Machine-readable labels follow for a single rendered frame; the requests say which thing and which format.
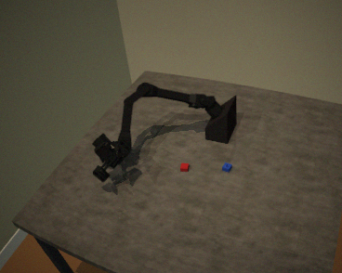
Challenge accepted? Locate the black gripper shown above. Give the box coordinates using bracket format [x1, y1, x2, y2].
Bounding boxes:
[93, 139, 132, 182]

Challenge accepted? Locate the red block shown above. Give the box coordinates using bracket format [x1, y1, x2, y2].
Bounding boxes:
[180, 163, 189, 172]

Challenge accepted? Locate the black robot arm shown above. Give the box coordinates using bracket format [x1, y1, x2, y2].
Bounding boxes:
[92, 83, 225, 163]

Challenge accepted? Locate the small blue block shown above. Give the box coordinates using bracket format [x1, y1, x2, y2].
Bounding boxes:
[222, 162, 232, 172]

